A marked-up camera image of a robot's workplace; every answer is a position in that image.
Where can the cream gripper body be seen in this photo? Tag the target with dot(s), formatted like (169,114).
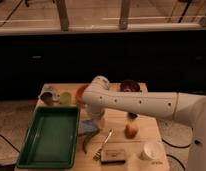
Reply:
(99,120)

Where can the blue sponge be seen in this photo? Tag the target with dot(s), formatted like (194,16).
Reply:
(87,126)

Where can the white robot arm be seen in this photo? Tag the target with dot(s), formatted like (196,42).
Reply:
(184,108)

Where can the green plastic tray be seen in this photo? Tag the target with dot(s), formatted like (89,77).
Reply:
(51,139)

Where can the orange bowl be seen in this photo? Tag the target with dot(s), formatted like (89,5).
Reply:
(79,94)

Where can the black and white brush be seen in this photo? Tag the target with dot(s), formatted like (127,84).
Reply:
(132,116)

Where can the orange peach fruit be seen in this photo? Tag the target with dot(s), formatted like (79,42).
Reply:
(131,130)

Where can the metal fork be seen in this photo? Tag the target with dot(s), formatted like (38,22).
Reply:
(97,155)

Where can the small green cup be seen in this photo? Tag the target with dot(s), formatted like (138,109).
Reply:
(65,98)

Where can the small brown box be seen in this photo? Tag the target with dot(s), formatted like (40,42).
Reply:
(113,156)

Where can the dark brown bowl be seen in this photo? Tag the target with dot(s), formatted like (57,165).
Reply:
(129,86)

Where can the grey metal cup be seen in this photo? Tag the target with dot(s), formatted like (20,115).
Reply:
(48,96)

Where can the white plastic cup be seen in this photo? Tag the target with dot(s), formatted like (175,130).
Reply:
(151,151)

